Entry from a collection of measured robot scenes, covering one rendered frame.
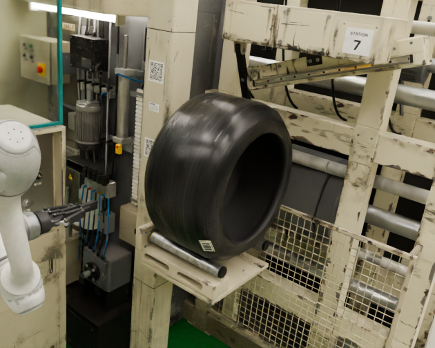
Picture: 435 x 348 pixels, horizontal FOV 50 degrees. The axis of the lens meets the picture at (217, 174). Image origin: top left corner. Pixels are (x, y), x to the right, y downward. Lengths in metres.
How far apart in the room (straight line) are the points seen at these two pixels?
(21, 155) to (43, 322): 1.36
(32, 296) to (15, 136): 0.63
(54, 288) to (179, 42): 1.13
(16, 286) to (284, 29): 1.17
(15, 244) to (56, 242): 0.77
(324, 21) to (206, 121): 0.51
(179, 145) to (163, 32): 0.43
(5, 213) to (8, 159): 0.30
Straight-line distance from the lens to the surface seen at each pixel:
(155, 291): 2.04
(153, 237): 1.79
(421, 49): 1.67
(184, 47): 1.72
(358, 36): 1.59
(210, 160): 1.40
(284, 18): 1.71
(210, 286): 1.64
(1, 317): 2.03
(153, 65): 1.73
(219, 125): 1.45
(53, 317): 2.20
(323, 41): 1.64
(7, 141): 0.90
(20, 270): 1.31
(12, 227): 1.22
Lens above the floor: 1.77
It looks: 20 degrees down
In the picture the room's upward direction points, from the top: 7 degrees clockwise
